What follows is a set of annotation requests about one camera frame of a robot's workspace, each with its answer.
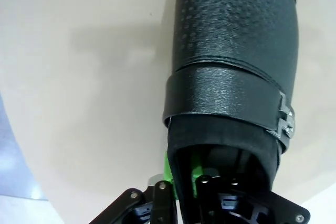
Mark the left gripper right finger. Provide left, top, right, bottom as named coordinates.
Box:
left=190, top=155, right=312, bottom=224

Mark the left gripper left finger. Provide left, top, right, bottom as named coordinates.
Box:
left=89, top=150, right=182, bottom=224

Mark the black leather buckle shoe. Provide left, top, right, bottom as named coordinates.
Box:
left=161, top=0, right=298, bottom=224

